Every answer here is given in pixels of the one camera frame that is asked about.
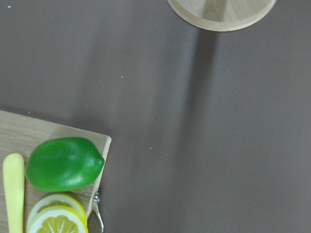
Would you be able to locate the yellow plastic knife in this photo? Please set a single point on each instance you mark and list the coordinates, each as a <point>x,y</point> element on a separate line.
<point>13,180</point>

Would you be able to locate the bamboo cutting board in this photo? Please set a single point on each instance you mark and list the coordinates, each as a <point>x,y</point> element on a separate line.
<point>22,134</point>

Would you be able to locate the green lime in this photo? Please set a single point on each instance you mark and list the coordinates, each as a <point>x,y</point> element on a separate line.
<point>64,164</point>

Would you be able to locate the upper lemon slice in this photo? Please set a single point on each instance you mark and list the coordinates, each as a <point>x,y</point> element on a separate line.
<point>57,213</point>

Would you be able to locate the wooden mug tree stand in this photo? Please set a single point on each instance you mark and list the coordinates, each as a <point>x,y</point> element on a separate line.
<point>221,15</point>

